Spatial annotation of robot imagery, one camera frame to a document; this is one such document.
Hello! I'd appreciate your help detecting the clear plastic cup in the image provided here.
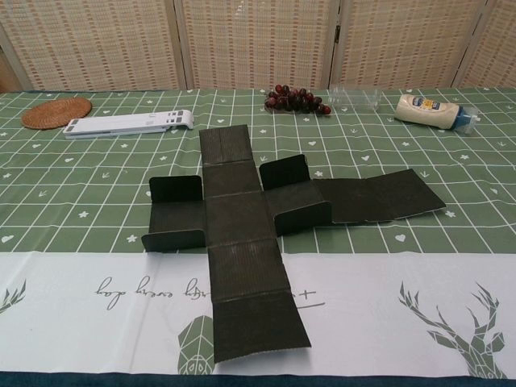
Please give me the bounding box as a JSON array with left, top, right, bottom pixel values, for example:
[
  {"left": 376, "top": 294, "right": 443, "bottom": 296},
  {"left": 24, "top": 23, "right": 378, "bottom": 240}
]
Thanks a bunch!
[{"left": 327, "top": 86, "right": 382, "bottom": 112}]

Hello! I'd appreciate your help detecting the round woven rattan coaster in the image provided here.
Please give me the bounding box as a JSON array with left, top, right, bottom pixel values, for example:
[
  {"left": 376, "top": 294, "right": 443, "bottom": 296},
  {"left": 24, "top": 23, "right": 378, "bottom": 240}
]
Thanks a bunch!
[{"left": 22, "top": 99, "right": 93, "bottom": 130}]

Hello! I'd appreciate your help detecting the cream mayonnaise squeeze bottle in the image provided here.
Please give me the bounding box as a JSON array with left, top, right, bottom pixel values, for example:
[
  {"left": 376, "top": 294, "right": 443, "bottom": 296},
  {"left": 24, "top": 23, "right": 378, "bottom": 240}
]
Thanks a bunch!
[{"left": 393, "top": 94, "right": 481, "bottom": 132}]

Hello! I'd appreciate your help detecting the black foldable cardboard box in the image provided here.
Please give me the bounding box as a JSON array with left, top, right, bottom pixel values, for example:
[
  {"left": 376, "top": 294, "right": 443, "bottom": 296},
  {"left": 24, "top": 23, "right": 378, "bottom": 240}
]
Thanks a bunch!
[{"left": 140, "top": 123, "right": 447, "bottom": 364}]

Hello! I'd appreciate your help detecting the woven bamboo folding screen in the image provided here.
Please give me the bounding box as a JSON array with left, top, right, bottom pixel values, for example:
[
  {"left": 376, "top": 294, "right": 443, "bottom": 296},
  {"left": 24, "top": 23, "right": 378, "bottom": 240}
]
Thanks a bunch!
[{"left": 0, "top": 0, "right": 516, "bottom": 93}]

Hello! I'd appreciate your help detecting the dark red grape bunch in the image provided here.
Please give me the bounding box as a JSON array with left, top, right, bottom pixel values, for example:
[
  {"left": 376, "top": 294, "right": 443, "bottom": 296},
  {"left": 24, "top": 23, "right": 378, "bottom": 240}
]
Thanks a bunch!
[{"left": 264, "top": 84, "right": 332, "bottom": 115}]

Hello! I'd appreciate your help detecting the green checked tablecloth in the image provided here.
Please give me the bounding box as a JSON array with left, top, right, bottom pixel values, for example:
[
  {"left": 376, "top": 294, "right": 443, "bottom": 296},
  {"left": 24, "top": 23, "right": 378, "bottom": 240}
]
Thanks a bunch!
[{"left": 0, "top": 86, "right": 516, "bottom": 387}]

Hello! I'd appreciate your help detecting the white folding laptop stand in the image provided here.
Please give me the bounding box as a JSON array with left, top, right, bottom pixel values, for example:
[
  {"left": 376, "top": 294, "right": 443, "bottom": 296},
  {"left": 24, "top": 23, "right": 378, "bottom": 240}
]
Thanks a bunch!
[{"left": 64, "top": 109, "right": 195, "bottom": 140}]

